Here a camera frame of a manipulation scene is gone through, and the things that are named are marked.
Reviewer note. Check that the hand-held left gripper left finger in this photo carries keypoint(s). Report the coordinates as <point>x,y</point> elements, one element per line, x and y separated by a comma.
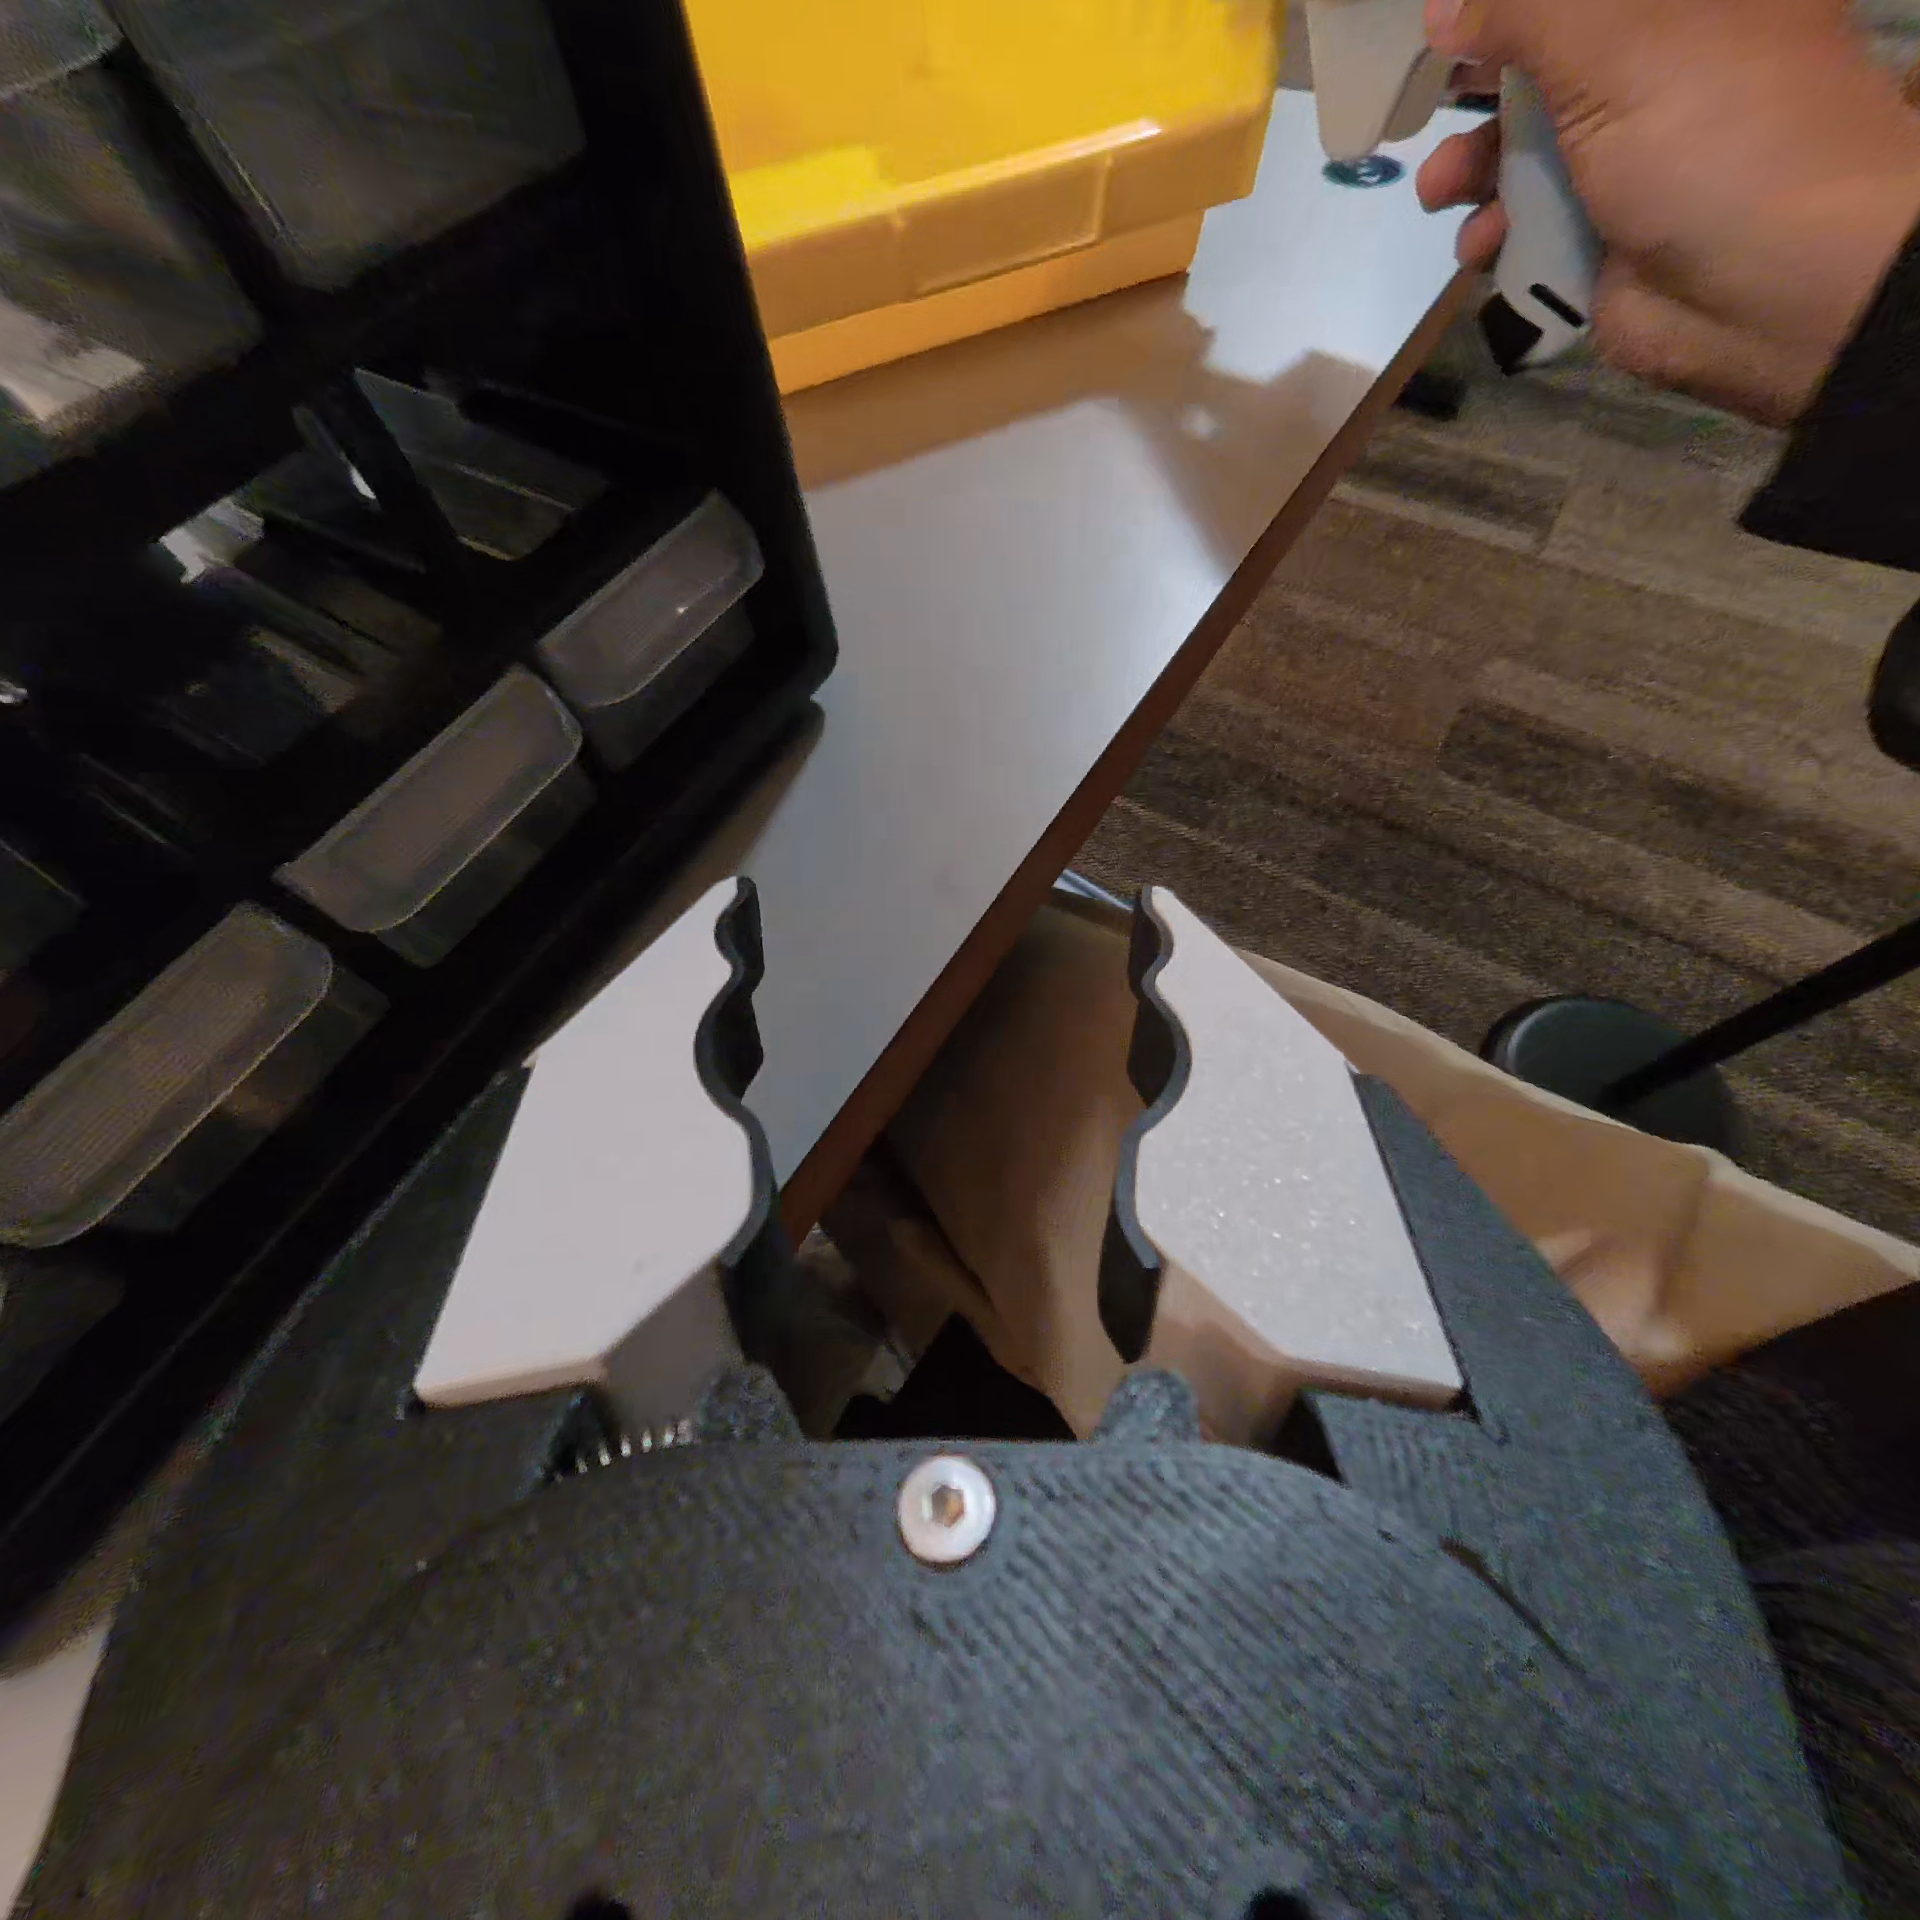
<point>598,1170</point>

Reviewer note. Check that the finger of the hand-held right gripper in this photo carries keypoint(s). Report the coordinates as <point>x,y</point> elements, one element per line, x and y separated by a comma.
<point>1364,75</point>

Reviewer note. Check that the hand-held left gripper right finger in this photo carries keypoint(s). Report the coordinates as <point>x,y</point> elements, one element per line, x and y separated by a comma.
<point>1289,1201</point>

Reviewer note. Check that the black drawer cabinet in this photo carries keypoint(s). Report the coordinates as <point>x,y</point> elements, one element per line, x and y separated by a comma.
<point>721,299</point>

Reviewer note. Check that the person's right forearm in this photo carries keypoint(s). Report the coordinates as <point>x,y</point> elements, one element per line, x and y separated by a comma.
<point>1861,450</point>

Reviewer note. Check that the black desk grommet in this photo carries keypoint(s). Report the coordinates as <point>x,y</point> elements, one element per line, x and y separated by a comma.
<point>1363,172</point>

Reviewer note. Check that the grey desk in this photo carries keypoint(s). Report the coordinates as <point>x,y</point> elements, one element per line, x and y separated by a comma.
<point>1019,600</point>

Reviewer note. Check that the person's right hand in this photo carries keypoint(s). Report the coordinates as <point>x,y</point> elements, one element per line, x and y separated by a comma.
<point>1723,182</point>

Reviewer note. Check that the set of clear cabinet drawers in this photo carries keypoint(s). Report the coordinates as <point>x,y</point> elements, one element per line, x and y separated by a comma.
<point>435,809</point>

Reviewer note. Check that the yellow plastic bin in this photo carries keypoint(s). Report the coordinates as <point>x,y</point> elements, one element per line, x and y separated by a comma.
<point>973,182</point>

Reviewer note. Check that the person's beige trousers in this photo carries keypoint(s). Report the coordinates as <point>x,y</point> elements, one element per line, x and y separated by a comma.
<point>1723,1244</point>

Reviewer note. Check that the person's black sweater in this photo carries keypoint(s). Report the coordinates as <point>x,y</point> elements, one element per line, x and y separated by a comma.
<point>1845,1651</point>

